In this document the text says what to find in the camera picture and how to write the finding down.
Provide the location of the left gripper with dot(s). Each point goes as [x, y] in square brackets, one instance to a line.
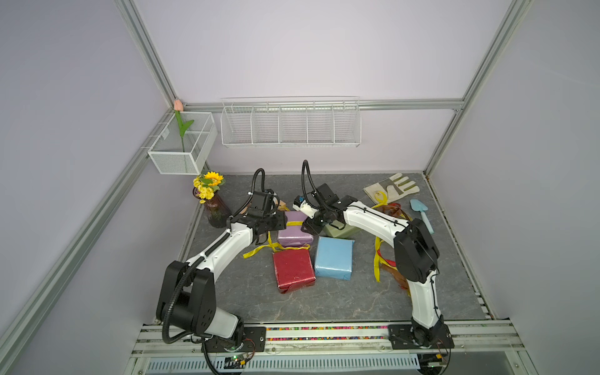
[280, 221]

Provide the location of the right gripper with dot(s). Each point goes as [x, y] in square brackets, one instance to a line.
[309, 227]

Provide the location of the orange gift box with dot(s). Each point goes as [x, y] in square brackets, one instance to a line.
[282, 206]

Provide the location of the green gift box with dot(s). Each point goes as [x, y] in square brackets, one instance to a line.
[340, 230]

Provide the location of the purple gift box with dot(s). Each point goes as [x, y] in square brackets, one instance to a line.
[293, 235]

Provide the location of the blue gift box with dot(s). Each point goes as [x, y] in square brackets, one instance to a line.
[334, 258]

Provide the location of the brown ribbon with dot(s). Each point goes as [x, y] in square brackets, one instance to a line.
[395, 210]

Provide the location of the red gift box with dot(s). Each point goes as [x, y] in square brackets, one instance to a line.
[293, 270]

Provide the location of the yellow ribbon of red box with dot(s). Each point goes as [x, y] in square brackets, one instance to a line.
[379, 260]

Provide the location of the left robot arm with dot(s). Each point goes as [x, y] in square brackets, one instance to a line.
[188, 301]

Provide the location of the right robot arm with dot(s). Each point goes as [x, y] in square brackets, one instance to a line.
[416, 254]

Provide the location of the dark glass vase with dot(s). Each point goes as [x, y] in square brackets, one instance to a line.
[218, 211]

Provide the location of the yellow sunflower bouquet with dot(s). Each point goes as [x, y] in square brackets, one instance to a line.
[206, 186]

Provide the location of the white gardening glove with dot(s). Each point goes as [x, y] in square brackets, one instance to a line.
[392, 189]

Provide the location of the light blue garden trowel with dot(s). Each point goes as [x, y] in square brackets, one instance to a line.
[421, 208]

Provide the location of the small white mesh basket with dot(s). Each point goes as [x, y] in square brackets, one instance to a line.
[166, 151]

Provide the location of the artificial pink tulip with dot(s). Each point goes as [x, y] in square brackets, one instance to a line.
[183, 126]

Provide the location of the long white wire basket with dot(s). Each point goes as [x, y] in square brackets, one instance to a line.
[318, 121]

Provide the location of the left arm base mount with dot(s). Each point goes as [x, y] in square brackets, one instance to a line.
[246, 339]

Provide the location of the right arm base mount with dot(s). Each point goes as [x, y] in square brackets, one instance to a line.
[413, 335]

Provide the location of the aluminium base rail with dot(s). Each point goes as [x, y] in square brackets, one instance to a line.
[470, 347]

